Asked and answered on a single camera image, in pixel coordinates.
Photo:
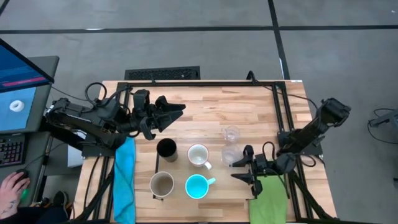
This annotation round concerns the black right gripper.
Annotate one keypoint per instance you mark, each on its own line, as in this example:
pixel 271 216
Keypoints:
pixel 260 161

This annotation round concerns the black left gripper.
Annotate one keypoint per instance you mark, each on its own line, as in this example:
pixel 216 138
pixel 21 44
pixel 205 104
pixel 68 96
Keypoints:
pixel 144 113

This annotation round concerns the small clear glass cup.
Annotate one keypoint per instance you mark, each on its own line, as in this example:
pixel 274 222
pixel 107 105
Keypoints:
pixel 230 154

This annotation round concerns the tall black cup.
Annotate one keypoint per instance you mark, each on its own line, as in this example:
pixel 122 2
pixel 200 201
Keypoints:
pixel 166 147

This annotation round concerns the pink white mug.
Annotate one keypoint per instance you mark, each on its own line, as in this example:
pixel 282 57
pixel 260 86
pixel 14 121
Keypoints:
pixel 198 154

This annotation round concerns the teal mug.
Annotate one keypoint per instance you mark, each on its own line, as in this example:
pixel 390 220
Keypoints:
pixel 196 186

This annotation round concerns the tall white ceramic cup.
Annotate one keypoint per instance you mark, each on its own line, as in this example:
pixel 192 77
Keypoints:
pixel 161 184

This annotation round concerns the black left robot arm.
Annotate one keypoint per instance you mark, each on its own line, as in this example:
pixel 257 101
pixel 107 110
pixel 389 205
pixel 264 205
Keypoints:
pixel 81 116

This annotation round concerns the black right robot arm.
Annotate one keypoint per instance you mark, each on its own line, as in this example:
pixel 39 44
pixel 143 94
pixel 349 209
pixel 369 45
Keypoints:
pixel 311 133

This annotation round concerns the clear glass mug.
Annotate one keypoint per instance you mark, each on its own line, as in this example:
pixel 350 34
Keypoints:
pixel 231 133

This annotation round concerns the green cloth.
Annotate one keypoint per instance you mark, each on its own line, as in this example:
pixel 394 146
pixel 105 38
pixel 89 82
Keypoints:
pixel 270 205

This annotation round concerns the blue cloth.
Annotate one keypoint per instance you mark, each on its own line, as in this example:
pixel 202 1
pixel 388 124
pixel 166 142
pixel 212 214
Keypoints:
pixel 124 186

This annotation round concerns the white box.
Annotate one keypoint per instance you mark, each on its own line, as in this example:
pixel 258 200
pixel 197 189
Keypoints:
pixel 74 155

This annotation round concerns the black slanted bar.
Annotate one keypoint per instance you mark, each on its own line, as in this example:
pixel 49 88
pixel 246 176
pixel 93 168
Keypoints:
pixel 59 137

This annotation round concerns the grey desk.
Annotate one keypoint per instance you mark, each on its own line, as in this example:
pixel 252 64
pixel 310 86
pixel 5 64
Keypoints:
pixel 46 68

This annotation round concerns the person's black shoe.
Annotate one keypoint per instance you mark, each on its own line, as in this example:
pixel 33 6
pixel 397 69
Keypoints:
pixel 59 199

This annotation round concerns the laptop with backlit keyboard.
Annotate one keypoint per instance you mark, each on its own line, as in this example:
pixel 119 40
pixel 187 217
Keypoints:
pixel 15 118

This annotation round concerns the grey floor device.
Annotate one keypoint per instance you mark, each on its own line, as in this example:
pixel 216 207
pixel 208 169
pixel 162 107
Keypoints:
pixel 388 118

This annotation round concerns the tilted dark blue monitor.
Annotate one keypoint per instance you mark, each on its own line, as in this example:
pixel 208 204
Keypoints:
pixel 18 71

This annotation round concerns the black computer mouse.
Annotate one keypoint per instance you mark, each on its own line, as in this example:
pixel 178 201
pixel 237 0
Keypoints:
pixel 21 172

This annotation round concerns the person's leg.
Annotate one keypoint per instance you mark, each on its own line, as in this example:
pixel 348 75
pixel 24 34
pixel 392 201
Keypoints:
pixel 31 217

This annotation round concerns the person's hand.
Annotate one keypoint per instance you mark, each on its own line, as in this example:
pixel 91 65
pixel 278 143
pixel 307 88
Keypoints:
pixel 11 193

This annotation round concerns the black metal table frame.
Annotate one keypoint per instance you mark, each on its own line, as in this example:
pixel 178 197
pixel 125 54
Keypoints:
pixel 202 84

